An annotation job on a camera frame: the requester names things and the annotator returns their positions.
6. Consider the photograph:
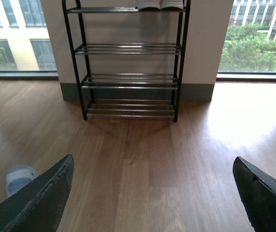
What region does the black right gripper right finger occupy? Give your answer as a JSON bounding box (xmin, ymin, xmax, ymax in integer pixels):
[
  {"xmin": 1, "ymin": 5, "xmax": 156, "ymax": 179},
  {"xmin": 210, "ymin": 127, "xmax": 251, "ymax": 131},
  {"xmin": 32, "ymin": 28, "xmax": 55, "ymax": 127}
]
[{"xmin": 233, "ymin": 157, "xmax": 276, "ymax": 232}]

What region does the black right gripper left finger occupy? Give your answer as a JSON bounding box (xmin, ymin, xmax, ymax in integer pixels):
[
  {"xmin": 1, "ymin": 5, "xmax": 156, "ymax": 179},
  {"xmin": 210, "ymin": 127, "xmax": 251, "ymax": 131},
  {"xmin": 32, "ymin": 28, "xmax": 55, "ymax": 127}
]
[{"xmin": 0, "ymin": 154, "xmax": 74, "ymax": 232}]

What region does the light blue slide sandal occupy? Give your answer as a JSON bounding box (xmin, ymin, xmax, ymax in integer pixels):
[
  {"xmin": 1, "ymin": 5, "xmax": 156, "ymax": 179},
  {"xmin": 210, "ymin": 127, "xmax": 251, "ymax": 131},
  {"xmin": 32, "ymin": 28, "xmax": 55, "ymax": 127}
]
[{"xmin": 6, "ymin": 165, "xmax": 39, "ymax": 197}]

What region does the grey knit sneaker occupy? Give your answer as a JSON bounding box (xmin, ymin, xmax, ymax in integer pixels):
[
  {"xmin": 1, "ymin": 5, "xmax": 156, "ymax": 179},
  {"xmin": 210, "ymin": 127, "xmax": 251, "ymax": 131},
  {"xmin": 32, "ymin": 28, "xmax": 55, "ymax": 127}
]
[
  {"xmin": 136, "ymin": 0, "xmax": 160, "ymax": 10},
  {"xmin": 160, "ymin": 0, "xmax": 184, "ymax": 10}
]

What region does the black metal shoe rack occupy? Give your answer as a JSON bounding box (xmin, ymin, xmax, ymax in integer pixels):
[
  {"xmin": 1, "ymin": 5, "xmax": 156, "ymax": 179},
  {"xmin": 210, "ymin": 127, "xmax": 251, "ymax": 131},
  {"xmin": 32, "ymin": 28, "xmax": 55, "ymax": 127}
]
[{"xmin": 62, "ymin": 0, "xmax": 191, "ymax": 121}]

